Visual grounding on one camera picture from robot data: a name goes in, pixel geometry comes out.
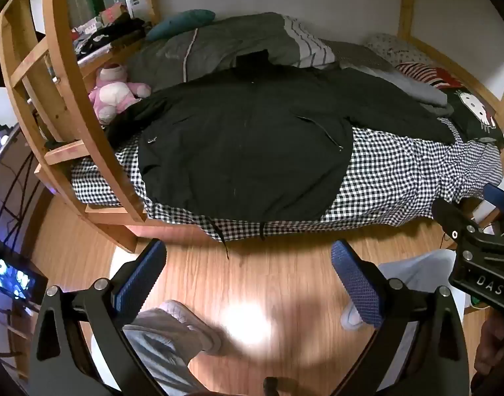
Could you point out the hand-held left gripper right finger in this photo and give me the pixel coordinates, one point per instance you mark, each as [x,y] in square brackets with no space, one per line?
[357,284]

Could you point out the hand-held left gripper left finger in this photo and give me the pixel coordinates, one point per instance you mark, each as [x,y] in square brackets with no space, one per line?
[139,274]

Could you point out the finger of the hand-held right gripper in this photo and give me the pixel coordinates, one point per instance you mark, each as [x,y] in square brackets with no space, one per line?
[501,199]
[452,218]

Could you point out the black jacket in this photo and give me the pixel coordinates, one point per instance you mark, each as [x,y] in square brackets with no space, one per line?
[243,152]

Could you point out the person's right hand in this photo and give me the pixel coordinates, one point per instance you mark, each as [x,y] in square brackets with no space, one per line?
[495,350]

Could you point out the quilted house slipper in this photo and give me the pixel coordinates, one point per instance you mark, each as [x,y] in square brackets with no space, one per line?
[194,326]
[353,317]

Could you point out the person's right leg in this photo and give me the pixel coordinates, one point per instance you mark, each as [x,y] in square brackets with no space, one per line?
[421,272]

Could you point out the person's leg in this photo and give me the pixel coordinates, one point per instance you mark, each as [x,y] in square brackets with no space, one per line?
[165,350]
[421,272]

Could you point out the black white checkered bed sheet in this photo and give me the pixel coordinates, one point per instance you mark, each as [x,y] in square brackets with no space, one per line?
[400,181]

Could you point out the person's left leg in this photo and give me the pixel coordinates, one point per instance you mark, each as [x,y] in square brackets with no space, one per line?
[165,350]

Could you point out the black cat-print pillow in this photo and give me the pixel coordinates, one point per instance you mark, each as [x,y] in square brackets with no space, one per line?
[476,111]

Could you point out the computer case with blue lights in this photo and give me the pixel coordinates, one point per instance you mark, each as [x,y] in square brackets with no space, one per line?
[16,274]

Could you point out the grey folded cloth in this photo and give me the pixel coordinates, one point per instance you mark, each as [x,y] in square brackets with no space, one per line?
[417,88]

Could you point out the red white striped pillow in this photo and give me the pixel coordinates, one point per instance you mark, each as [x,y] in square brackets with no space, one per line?
[425,75]

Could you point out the white dotted pillow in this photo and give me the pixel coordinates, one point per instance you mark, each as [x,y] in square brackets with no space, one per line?
[396,49]

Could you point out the pink plush toy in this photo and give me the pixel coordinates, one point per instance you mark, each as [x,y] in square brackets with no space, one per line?
[113,93]

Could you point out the small-checked pillow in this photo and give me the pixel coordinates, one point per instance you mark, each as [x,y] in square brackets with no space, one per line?
[355,53]

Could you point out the grey and white striped duvet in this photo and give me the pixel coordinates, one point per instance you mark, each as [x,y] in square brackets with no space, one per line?
[219,45]

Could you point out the black cloth pile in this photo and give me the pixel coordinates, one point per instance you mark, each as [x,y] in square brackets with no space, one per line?
[113,33]

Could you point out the teal pillow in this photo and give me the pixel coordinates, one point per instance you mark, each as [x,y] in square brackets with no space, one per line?
[181,22]

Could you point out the red box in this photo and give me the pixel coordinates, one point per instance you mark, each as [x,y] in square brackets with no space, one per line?
[111,13]

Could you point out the wooden bunk bed frame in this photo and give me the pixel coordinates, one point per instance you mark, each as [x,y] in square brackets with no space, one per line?
[66,90]

